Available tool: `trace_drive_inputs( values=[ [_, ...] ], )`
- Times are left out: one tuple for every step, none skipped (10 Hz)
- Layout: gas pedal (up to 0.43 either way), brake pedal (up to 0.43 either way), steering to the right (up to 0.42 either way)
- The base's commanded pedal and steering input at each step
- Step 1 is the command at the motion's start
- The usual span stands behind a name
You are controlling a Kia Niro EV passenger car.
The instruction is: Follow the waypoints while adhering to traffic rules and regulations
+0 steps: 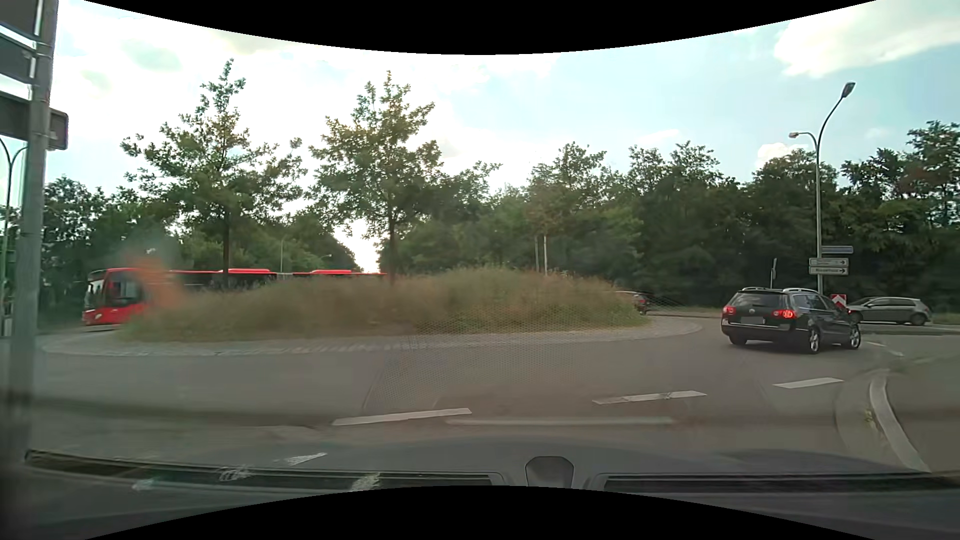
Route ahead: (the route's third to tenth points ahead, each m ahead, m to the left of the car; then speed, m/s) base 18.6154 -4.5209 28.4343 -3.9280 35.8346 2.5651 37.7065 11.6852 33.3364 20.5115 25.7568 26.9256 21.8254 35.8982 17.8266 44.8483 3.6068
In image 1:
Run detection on direction signs on post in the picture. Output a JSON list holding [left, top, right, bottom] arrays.
[[807, 244, 855, 295]]

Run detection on grey pole with signs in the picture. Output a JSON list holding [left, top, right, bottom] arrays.
[[0, 0, 70, 466]]

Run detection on wood of trees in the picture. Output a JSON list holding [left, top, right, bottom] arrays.
[[0, 120, 960, 320]]

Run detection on cobbled roundabout apron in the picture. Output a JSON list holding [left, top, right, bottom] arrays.
[[37, 315, 705, 358]]

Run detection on car's own bonnet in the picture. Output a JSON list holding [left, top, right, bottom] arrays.
[[0, 437, 960, 540]]

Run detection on road markings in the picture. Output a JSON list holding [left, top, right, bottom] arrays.
[[281, 341, 931, 474]]

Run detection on grey asphalt road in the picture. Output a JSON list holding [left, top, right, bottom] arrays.
[[0, 309, 960, 481]]

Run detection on red articulated bus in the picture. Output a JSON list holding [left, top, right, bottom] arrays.
[[81, 267, 387, 327]]

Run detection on silver car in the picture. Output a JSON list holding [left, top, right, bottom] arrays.
[[846, 296, 933, 327]]

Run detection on tall tree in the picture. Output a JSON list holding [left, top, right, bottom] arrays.
[[120, 58, 305, 290], [309, 71, 466, 285]]

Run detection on black estate car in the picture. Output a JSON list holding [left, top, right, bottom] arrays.
[[720, 287, 863, 355]]

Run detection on kerbed traffic island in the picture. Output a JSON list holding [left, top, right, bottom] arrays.
[[834, 367, 931, 474]]

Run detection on grassy roundabout island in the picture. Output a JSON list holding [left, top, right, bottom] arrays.
[[120, 267, 650, 344]]

